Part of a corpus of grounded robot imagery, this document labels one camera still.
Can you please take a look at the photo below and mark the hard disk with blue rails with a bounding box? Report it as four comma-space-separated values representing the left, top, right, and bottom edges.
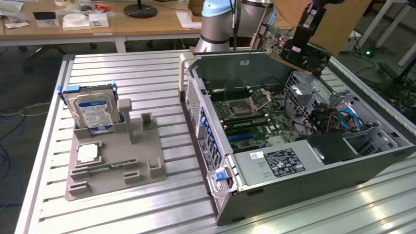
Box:
56, 80, 126, 135

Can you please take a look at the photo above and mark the wooden desk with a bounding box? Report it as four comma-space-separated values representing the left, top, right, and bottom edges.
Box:
0, 0, 117, 53
114, 0, 294, 53

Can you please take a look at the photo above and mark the black chair base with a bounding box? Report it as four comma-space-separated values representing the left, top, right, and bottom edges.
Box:
18, 44, 98, 73

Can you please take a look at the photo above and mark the blue expansion slot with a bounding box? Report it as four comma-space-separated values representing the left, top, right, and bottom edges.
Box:
226, 133, 254, 145

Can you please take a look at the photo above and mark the black and white box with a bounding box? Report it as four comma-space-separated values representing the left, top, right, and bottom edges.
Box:
32, 11, 60, 28

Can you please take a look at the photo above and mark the wooden cabinet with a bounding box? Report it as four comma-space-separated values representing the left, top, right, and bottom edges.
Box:
305, 0, 373, 57

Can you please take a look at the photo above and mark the green RAM stick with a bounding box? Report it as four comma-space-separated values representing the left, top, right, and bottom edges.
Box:
85, 160, 136, 173

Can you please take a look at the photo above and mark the silver CPU chip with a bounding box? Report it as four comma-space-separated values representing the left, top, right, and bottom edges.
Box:
76, 145, 100, 165

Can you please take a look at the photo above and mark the black Nvidia graphics card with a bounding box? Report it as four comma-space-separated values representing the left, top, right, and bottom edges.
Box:
249, 23, 333, 76

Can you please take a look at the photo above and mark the grey parts rack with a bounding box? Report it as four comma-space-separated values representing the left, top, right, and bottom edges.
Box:
64, 97, 166, 202

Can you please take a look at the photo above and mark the grey power supply unit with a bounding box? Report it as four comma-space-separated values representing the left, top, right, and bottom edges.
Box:
233, 139, 326, 187

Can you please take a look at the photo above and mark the plain white box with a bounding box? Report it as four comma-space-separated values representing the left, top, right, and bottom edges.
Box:
88, 13, 109, 29

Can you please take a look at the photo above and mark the installed RAM stick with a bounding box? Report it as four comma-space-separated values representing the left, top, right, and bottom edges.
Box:
224, 115, 270, 129

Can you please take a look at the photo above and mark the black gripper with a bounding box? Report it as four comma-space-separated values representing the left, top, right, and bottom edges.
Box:
281, 23, 321, 63

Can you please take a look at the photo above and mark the CPU socket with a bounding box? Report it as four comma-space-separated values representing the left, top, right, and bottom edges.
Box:
228, 88, 273, 117

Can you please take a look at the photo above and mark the metal disk bay cage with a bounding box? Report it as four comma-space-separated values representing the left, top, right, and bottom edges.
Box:
281, 70, 333, 104

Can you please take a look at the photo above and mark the blue data wire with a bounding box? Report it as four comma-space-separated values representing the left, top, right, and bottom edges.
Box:
337, 109, 364, 133

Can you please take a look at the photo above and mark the black round lamp base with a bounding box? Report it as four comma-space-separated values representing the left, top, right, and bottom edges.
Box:
122, 0, 158, 19

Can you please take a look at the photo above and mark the green motherboard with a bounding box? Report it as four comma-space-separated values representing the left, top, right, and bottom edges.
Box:
208, 85, 313, 153

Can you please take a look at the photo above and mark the open grey PC case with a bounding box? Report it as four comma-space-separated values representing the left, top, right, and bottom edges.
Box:
178, 47, 416, 226

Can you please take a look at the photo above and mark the white paper stack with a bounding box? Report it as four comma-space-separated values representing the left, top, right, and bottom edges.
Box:
176, 10, 202, 30

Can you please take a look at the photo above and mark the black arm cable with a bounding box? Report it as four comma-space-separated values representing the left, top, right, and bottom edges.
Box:
228, 0, 240, 51

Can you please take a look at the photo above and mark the white paper card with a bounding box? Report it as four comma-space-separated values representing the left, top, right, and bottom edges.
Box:
4, 21, 29, 29

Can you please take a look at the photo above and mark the white table frame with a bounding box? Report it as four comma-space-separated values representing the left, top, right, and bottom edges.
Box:
353, 0, 416, 67

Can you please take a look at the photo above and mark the blue floor cable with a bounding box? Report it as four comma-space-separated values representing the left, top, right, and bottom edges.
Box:
0, 114, 26, 213

